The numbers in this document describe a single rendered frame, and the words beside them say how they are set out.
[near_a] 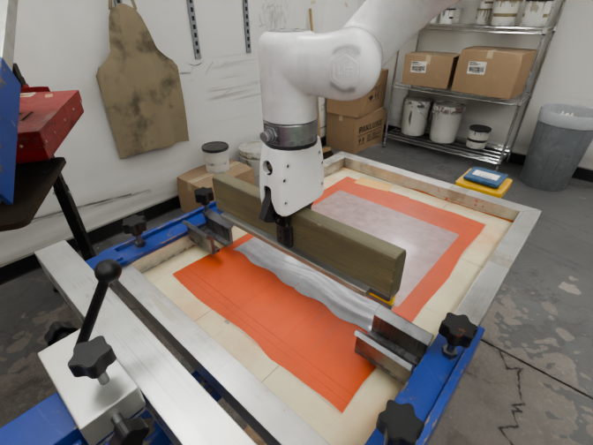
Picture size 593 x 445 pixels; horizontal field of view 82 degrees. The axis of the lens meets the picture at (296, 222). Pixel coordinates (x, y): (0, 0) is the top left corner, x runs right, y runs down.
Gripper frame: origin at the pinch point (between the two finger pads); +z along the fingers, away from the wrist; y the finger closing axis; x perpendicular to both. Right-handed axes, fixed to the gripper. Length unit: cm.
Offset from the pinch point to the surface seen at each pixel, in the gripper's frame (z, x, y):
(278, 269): 13.4, 6.0, 2.0
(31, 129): -2, 89, -13
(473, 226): 14, -18, 45
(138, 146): 48, 194, 59
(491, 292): 10.9, -28.0, 19.6
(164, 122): 36, 193, 80
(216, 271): 13.8, 15.3, -6.2
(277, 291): 13.9, 2.2, -2.2
